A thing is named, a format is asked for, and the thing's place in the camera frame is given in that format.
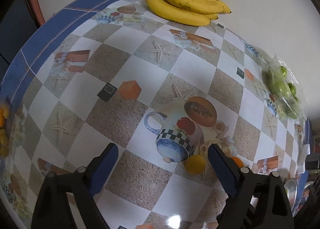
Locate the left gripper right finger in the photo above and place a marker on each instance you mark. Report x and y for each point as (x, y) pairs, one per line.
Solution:
(254, 200)

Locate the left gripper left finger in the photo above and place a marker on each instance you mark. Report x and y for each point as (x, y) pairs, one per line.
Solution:
(52, 209)

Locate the orange tangerine with stem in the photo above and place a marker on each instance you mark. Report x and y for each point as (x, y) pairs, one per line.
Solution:
(238, 161)

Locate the brown longan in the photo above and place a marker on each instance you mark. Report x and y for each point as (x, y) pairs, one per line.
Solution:
(195, 165)

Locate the silver metal plate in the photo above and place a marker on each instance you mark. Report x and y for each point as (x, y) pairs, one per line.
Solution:
(291, 190)

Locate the black charger on white base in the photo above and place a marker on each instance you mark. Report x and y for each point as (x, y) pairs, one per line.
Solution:
(307, 160)

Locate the patterned tablecloth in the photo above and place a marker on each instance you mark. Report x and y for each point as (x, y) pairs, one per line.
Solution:
(110, 71)

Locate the yellow banana bunch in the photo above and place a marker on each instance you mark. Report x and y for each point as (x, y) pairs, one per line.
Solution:
(189, 12)

